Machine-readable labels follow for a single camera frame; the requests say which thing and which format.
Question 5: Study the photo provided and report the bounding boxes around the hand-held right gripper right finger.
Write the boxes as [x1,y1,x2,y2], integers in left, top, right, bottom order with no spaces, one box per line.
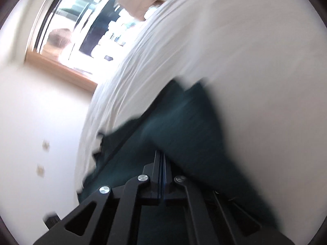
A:
[161,153,295,245]

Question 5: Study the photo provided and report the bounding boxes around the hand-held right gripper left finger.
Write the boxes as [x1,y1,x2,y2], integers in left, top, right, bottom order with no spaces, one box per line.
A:
[33,150,161,245]

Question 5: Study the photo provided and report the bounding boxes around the dark green sweater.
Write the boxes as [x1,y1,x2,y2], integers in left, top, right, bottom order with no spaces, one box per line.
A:
[77,79,281,245]

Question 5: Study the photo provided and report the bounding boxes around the beige curtain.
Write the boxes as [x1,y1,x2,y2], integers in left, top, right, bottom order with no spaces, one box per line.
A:
[24,52,98,93]

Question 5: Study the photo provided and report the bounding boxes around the hanging dark pants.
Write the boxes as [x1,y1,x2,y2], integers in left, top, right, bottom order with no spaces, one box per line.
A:
[79,0,124,55]

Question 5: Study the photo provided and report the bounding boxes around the bed with white sheet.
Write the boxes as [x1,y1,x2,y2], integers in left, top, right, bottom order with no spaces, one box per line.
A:
[75,0,325,238]

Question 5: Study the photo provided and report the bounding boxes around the hanging floral garment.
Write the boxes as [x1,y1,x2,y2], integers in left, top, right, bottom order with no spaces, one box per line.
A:
[47,28,73,55]

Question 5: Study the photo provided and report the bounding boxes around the window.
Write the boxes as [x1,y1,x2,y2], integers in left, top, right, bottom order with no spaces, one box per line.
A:
[33,0,164,80]

